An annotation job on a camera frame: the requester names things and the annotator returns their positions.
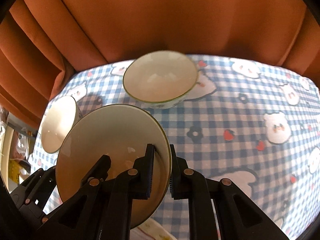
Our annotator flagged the floral ceramic bowl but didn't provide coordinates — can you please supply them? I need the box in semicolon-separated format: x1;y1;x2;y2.
56;104;171;228
41;96;82;154
123;50;199;109

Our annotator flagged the orange curtain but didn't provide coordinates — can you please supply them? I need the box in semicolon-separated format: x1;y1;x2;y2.
1;0;319;128

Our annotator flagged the large yellow floral plate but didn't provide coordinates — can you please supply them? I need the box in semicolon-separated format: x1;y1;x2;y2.
130;218;177;240

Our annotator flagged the blue checkered bear tablecloth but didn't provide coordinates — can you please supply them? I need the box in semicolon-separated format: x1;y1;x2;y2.
46;55;319;239

